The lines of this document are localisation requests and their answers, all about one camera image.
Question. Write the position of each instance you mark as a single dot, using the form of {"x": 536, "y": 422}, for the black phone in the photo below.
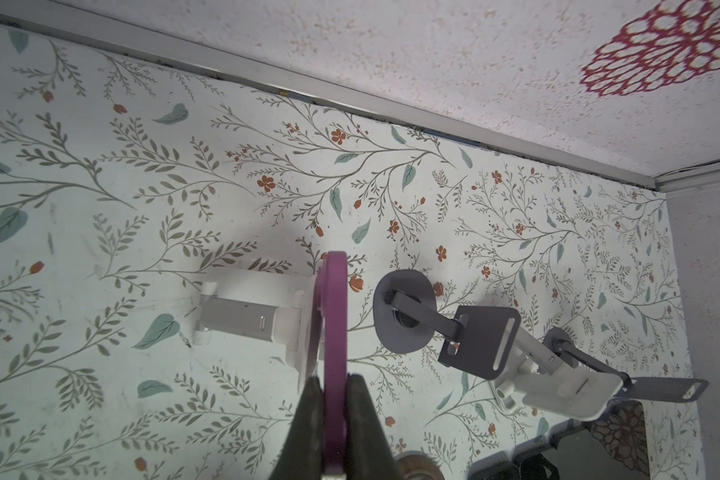
{"x": 530, "y": 464}

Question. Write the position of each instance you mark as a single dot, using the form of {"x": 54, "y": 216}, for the grey round phone stand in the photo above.
{"x": 477, "y": 340}

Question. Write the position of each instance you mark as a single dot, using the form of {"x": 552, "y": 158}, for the round wooden phone stand centre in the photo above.
{"x": 418, "y": 466}

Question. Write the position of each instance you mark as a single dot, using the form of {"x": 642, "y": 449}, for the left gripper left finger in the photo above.
{"x": 302, "y": 453}

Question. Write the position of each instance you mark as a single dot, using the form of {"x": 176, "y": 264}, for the white folding phone stand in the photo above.
{"x": 573, "y": 392}

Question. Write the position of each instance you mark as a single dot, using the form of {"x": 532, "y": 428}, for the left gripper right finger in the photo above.
{"x": 368, "y": 454}

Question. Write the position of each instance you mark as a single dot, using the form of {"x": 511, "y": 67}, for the purple round phone stand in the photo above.
{"x": 660, "y": 389}

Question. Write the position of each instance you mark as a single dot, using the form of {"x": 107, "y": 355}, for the white phone stand back left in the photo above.
{"x": 270, "y": 307}

